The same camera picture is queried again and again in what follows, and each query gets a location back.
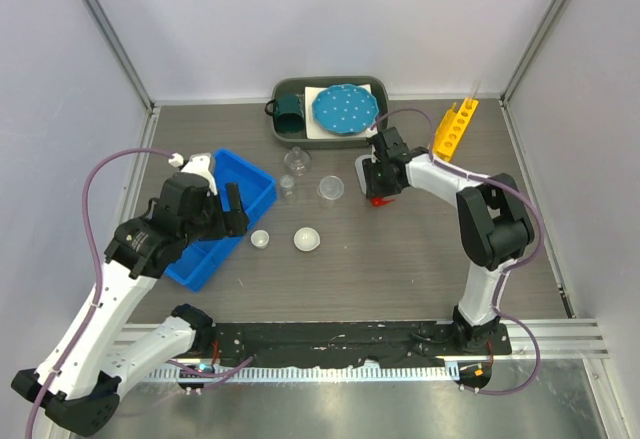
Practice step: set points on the dark green mug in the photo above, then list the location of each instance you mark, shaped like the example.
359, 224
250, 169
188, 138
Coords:
287, 113

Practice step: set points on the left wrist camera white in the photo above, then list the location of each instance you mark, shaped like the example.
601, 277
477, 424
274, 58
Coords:
198, 164

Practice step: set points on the white squeeze bottle red cap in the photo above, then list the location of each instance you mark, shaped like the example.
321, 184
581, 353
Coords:
375, 201

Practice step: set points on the blue plastic divided bin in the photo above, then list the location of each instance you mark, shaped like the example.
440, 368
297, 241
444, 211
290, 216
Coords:
246, 193

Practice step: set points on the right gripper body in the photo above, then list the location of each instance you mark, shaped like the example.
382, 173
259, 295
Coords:
377, 181

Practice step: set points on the white evaporating dish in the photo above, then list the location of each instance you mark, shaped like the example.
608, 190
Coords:
306, 239

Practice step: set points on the yellow test tube rack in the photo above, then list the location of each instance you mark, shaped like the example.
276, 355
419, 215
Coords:
452, 128

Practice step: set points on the white square paper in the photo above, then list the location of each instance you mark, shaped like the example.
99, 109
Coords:
312, 132

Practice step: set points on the clear glass test tube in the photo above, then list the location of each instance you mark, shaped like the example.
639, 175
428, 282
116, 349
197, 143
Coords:
474, 91

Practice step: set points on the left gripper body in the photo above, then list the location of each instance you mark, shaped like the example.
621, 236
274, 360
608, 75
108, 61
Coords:
209, 224

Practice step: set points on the blue dotted plate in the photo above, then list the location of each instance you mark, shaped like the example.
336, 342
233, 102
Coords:
345, 110

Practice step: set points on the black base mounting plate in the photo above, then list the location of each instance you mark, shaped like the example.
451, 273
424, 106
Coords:
338, 345

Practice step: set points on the grey plastic tray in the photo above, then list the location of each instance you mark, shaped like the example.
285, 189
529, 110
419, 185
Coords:
297, 85

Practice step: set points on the clear plastic beaker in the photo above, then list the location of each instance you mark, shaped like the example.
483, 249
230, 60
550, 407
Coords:
330, 190

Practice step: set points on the white slotted cable duct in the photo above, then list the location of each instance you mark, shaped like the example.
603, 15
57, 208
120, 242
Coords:
369, 372

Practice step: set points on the small clear glass flask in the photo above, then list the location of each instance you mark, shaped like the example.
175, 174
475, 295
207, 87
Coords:
287, 189

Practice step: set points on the clear round glass flask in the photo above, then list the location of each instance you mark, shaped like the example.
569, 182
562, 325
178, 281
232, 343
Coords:
297, 162

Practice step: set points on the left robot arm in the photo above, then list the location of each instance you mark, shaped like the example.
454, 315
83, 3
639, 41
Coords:
78, 387

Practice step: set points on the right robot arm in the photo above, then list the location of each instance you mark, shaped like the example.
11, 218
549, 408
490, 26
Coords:
494, 225

